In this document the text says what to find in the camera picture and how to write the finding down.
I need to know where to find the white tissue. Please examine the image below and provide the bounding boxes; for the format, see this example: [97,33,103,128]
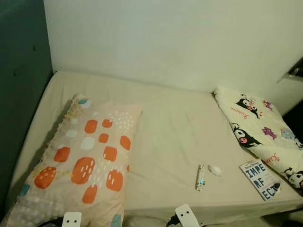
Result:
[207,165,222,177]

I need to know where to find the white book blue letters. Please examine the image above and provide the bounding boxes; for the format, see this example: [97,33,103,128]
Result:
[239,160,281,201]

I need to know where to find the pink pillow orange patches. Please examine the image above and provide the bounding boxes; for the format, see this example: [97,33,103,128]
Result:
[0,93,143,227]

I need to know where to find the white slim tube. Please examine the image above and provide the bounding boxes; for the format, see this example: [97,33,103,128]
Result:
[196,164,206,192]

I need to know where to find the beige bed mattress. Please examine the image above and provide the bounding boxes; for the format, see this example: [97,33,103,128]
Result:
[7,71,303,223]

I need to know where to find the cream cartoon print quilt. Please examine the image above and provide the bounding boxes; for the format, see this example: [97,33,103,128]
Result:
[213,86,303,191]

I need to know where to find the dark green headboard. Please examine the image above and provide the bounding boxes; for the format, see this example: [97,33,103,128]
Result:
[0,0,53,213]

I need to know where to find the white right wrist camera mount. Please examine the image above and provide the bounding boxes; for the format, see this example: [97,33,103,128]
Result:
[175,204,200,227]

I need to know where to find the dark wall shelf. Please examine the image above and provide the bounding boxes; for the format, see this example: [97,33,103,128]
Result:
[288,58,303,79]

